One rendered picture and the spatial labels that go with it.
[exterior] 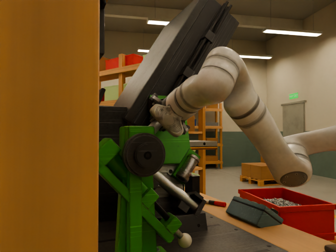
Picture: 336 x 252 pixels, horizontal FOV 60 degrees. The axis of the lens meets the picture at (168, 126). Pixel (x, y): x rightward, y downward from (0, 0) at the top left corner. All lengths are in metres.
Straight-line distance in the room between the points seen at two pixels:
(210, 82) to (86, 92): 0.37
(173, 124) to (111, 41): 9.66
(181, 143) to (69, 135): 0.72
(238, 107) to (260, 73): 10.87
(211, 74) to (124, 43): 9.78
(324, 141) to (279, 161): 0.13
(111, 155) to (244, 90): 0.28
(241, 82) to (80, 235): 0.47
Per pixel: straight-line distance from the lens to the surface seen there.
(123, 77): 4.24
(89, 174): 0.16
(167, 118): 0.65
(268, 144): 0.65
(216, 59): 0.54
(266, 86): 11.47
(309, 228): 1.12
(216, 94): 0.52
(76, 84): 0.16
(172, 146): 0.85
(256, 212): 0.89
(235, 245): 0.74
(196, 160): 0.84
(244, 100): 0.57
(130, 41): 10.31
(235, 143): 10.77
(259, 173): 6.88
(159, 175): 0.78
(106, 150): 0.51
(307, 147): 0.78
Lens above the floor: 1.16
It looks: 2 degrees up
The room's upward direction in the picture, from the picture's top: straight up
